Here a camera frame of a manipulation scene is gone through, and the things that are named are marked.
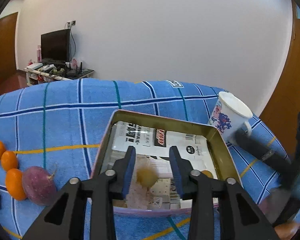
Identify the brown wooden door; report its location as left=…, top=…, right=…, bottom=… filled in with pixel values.
left=0, top=12, right=18, bottom=83

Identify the white TV stand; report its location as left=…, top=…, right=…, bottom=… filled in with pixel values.
left=24, top=63, right=94, bottom=86

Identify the blue plaid towel cloth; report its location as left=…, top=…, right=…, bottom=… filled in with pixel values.
left=0, top=79, right=279, bottom=239

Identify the wooden door frame right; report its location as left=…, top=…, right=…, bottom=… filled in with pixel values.
left=260, top=2, right=300, bottom=157

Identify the middle orange tangerine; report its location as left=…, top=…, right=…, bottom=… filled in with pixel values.
left=0, top=151, right=18, bottom=172

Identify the purple round radish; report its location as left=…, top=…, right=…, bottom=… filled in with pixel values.
left=21, top=166, right=57, bottom=206

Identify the white mug with blue print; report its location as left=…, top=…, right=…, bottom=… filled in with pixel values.
left=207, top=91, right=253, bottom=142

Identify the small yellow-brown round fruit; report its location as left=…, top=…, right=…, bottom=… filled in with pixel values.
left=136, top=167, right=158, bottom=188

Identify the black flat television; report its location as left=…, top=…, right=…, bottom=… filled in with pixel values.
left=41, top=29, right=70, bottom=62

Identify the black TV power cable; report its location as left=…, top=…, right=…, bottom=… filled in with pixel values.
left=65, top=22, right=77, bottom=63

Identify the pink metal tin box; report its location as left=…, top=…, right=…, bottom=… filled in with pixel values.
left=93, top=110, right=241, bottom=217

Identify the orange tangerine nearest radish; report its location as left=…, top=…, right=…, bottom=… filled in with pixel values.
left=5, top=168, right=27, bottom=201

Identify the white printed paper in tin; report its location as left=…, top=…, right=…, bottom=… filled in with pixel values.
left=101, top=121, right=217, bottom=211

